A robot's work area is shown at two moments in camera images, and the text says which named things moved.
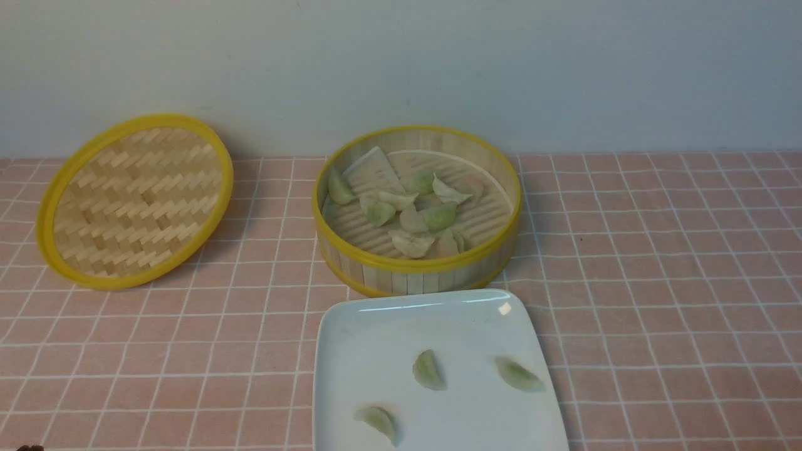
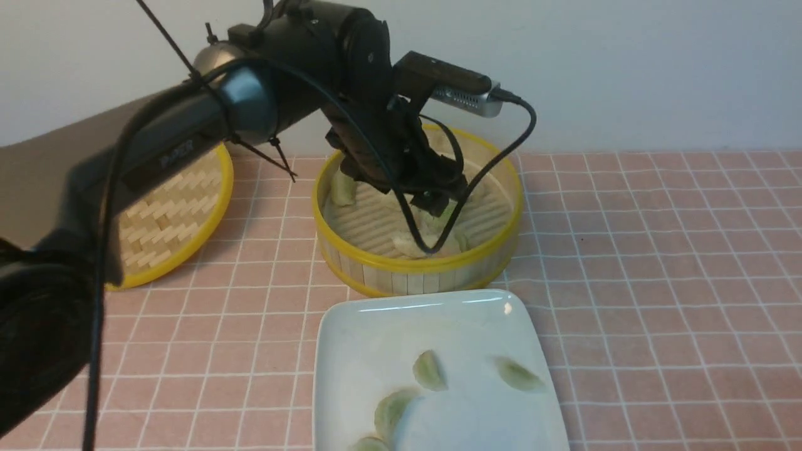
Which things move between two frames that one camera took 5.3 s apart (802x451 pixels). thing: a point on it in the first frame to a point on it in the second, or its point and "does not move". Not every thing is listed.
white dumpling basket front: (411, 243) does not move
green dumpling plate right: (518, 376) does not move
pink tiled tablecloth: (661, 292) does not move
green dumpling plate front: (381, 421) to (369, 443)
